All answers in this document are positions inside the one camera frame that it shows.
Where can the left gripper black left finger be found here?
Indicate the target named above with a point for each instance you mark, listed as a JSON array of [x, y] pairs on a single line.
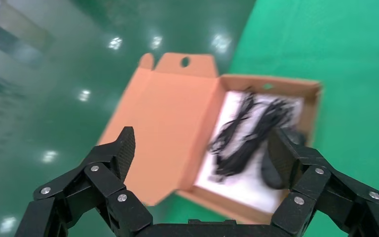
[[104, 183]]

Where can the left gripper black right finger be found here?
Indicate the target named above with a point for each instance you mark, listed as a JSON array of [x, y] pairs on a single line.
[[320, 189]]

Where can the orange cardboard box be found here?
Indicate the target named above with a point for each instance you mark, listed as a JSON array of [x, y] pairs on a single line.
[[170, 124]]

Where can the white printed instruction sheet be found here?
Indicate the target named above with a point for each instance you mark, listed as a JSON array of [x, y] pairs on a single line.
[[251, 193]]

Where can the green table mat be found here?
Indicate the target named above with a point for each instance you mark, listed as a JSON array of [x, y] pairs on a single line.
[[356, 65]]

